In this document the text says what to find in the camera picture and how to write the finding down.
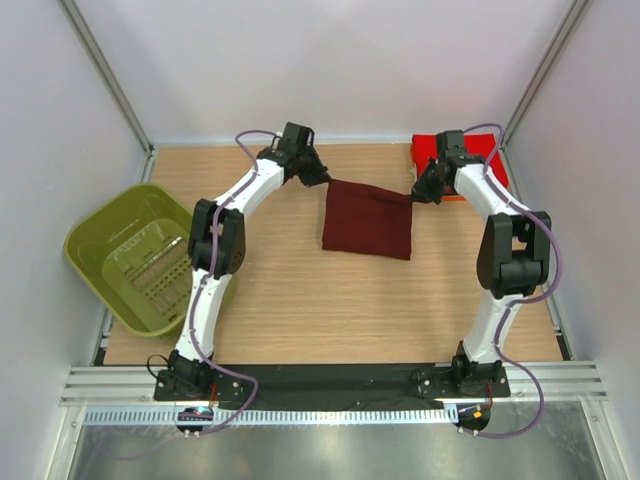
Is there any dark red t shirt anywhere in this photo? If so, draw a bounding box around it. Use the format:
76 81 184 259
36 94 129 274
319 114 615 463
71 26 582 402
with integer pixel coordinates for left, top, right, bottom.
322 179 412 261

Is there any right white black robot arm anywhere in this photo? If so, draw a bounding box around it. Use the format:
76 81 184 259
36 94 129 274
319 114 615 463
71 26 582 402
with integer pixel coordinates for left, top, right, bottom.
411 130 551 398

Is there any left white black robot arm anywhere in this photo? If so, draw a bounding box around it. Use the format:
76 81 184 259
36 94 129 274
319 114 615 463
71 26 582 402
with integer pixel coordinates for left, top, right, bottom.
154 122 331 400

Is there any folded beige t shirt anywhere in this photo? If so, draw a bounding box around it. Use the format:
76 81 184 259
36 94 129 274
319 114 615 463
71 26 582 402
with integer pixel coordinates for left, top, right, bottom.
410 149 420 181

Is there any folded bright red t shirt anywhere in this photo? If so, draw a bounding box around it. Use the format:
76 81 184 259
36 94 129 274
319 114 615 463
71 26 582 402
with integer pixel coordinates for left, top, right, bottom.
410 133 509 189

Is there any olive green plastic basket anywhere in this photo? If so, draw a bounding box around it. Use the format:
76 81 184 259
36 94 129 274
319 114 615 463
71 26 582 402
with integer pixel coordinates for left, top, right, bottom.
62 183 239 338

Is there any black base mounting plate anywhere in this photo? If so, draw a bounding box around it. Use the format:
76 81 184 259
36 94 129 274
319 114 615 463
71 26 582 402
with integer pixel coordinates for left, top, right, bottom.
153 363 511 412

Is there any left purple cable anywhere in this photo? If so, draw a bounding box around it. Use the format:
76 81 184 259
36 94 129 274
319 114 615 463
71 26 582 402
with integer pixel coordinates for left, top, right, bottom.
99 129 281 461

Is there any purple cable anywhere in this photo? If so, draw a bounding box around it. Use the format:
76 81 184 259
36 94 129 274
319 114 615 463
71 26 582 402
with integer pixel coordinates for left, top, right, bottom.
464 122 565 441
99 129 281 461

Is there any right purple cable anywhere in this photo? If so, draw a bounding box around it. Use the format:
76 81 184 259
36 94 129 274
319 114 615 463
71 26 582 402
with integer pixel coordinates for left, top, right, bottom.
464 122 565 441

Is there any right aluminium frame post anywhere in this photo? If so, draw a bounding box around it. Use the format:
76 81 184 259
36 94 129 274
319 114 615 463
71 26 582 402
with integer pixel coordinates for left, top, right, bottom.
501 0 592 148

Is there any aluminium frame post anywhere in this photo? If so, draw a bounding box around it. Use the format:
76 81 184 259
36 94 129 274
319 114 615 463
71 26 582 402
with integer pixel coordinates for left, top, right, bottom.
501 0 592 148
57 0 154 157

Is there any left aluminium frame post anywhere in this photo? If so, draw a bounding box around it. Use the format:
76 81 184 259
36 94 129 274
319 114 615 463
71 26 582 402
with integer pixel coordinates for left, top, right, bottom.
57 0 154 157

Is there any slotted grey cable duct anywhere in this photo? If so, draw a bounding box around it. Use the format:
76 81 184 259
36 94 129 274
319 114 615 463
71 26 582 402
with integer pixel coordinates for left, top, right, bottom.
83 405 458 428

